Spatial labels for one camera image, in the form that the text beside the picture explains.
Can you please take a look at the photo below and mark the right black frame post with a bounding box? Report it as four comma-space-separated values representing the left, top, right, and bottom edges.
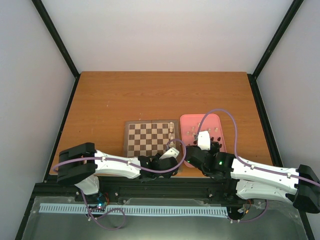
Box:
251, 0, 305, 78

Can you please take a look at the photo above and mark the left black frame post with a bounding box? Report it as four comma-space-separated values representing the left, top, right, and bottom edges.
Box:
31, 0, 82, 80

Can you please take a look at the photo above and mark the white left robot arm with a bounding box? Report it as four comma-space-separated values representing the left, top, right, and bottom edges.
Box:
52, 142, 180, 202

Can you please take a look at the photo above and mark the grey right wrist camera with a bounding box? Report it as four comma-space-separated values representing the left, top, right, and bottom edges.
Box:
195, 130, 211, 151

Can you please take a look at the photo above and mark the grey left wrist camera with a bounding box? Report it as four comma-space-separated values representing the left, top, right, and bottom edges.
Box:
159, 147, 180, 160

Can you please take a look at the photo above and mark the black frame post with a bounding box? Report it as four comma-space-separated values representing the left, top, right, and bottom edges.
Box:
251, 0, 305, 78
31, 0, 82, 80

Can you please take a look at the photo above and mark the pink plastic tray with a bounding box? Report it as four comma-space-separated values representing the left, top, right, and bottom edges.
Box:
180, 113, 227, 152

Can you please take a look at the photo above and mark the light blue cable duct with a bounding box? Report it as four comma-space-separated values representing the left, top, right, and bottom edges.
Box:
38, 203, 228, 218

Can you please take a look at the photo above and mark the wooden chessboard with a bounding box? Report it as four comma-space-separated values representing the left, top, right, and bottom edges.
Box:
123, 119, 182, 158

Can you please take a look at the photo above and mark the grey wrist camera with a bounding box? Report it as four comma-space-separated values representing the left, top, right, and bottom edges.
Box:
195, 130, 211, 151
159, 147, 180, 160

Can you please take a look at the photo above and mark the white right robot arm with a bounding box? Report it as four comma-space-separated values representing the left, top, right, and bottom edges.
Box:
185, 142, 320, 214

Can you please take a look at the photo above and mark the black aluminium frame rail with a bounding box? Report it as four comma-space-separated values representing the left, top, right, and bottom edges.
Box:
32, 174, 300, 201

